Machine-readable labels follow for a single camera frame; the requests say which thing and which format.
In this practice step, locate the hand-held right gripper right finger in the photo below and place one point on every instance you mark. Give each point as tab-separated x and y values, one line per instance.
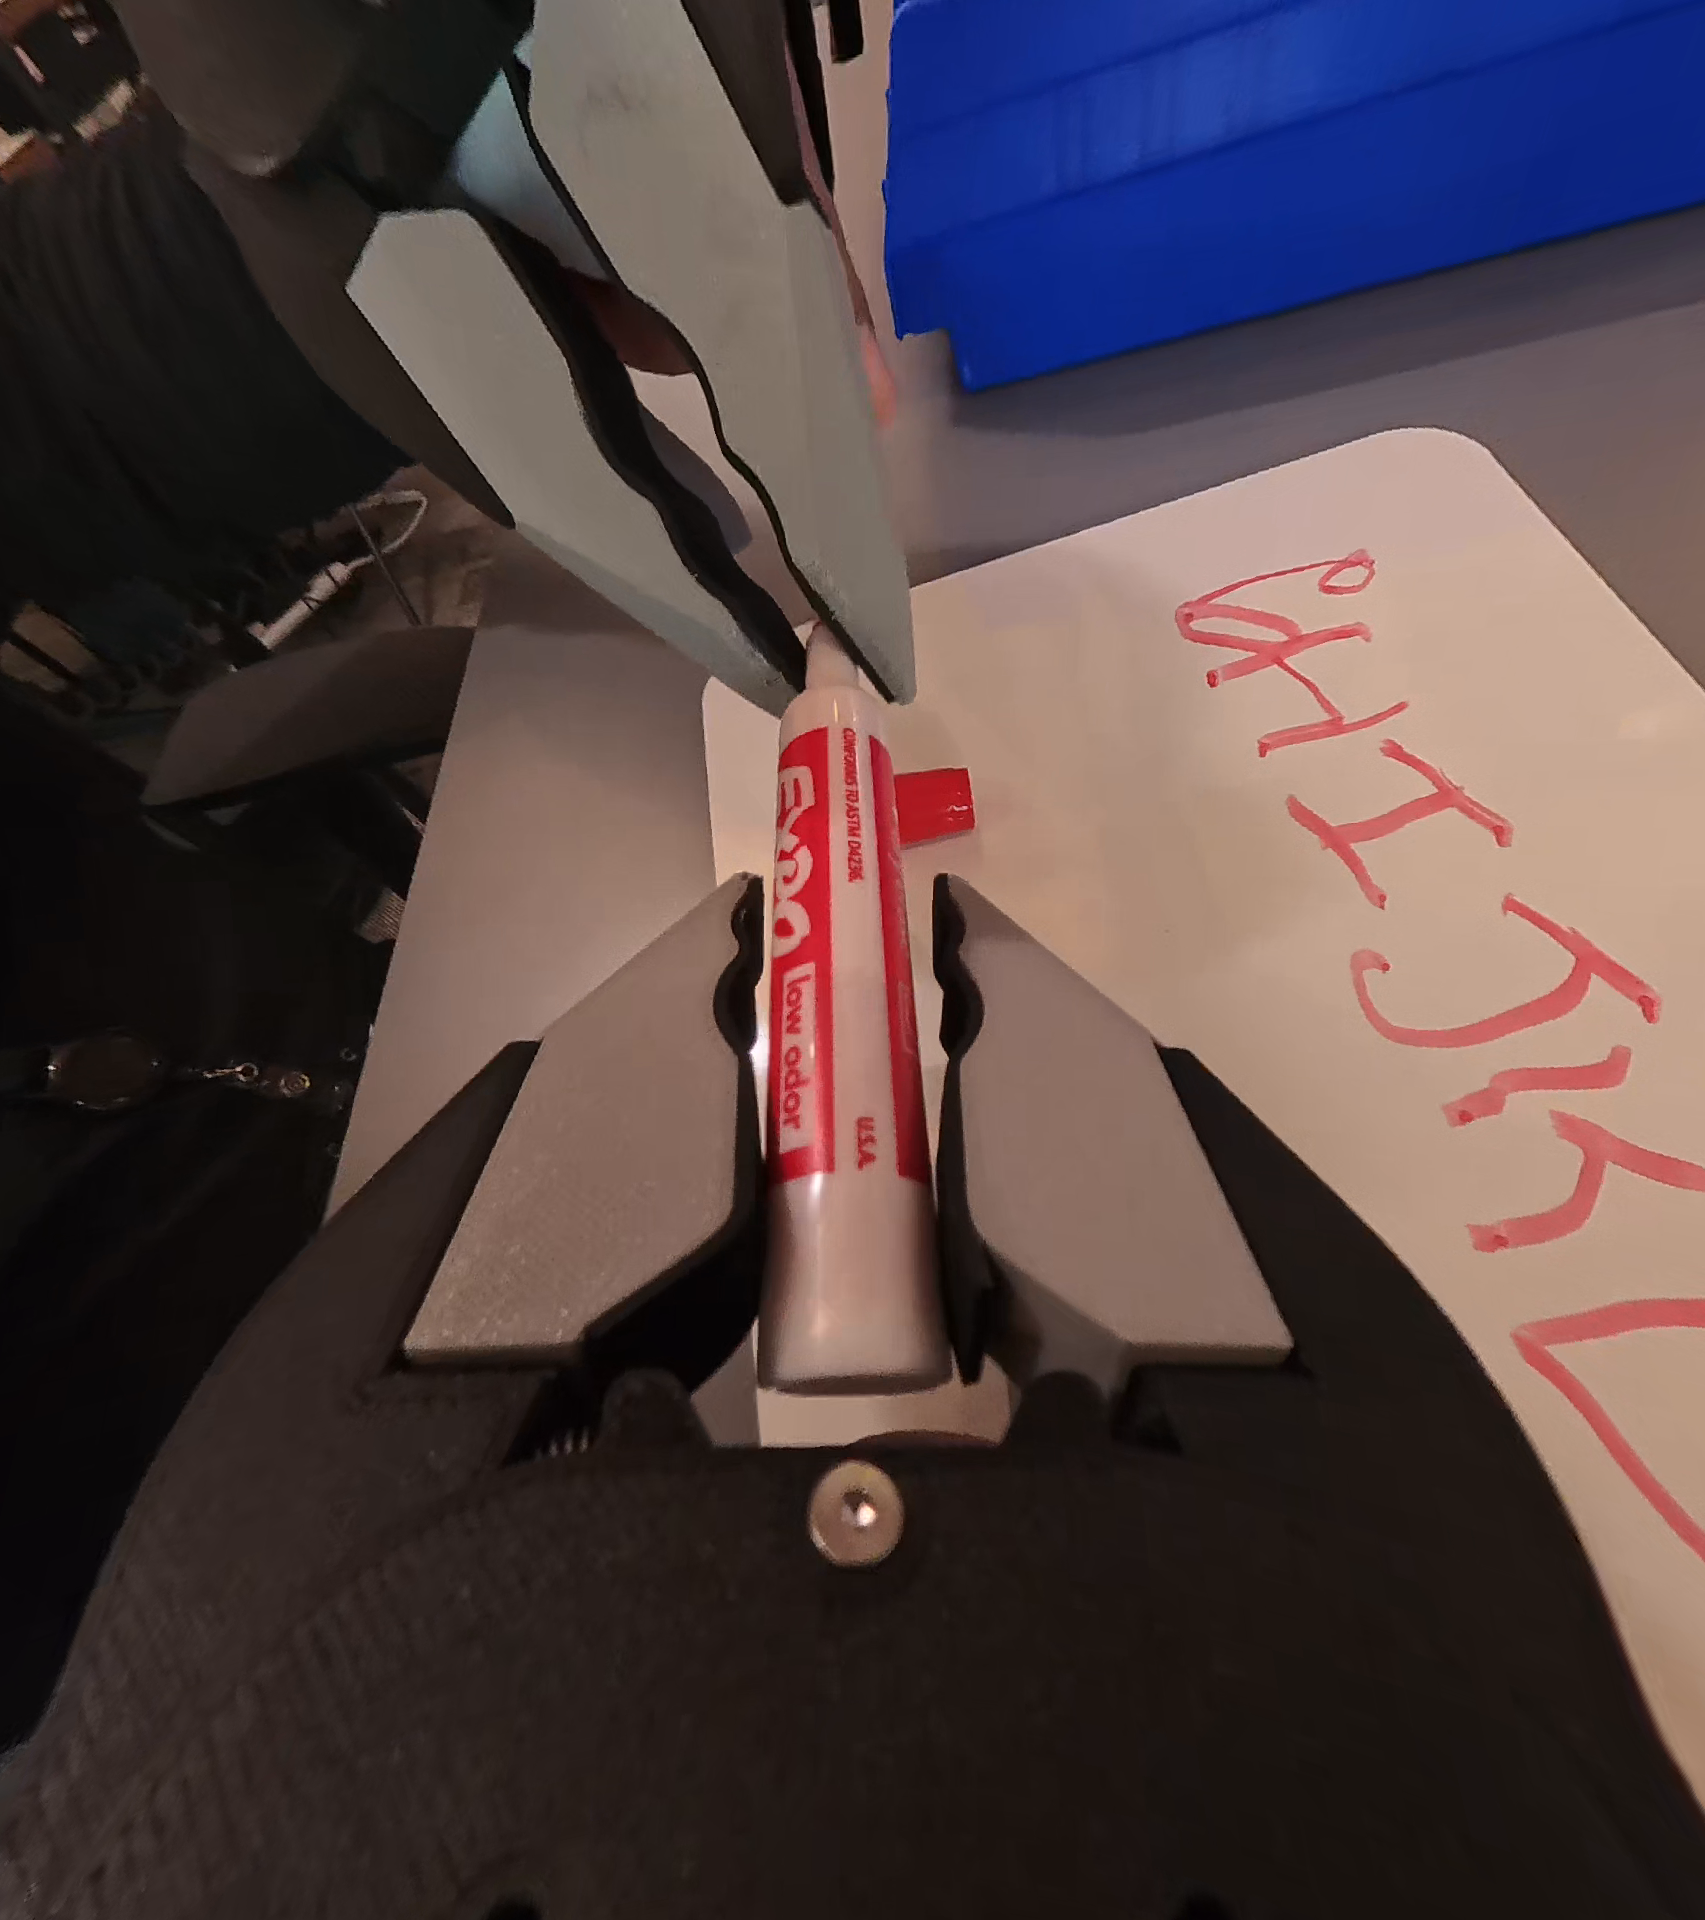
1107	1200

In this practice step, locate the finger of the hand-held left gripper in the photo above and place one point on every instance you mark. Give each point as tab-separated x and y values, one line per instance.
522	421
733	301

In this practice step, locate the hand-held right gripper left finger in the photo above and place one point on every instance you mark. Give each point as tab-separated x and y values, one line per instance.
582	1200

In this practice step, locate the white whiteboard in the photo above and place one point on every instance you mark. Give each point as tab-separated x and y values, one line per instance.
1241	1051

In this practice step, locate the red and white marker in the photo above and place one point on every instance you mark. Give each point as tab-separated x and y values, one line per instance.
852	1051

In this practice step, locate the red marker cap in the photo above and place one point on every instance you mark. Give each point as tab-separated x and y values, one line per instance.
943	802

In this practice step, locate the person's left hand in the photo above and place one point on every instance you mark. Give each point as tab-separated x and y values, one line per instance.
844	224

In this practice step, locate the black badge reel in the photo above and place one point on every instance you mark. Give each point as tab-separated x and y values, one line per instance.
102	1072

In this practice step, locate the blue plastic bin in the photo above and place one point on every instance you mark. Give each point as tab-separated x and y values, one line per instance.
1318	150

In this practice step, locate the person's black top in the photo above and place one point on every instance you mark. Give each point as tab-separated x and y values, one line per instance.
72	824

